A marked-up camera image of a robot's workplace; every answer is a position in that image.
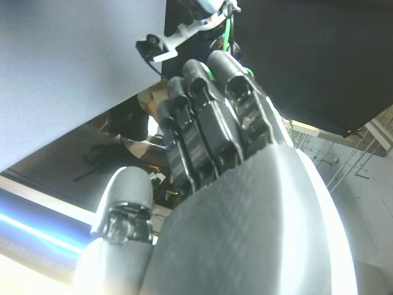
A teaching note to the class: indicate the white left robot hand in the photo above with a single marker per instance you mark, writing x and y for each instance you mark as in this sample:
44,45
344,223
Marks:
245,230

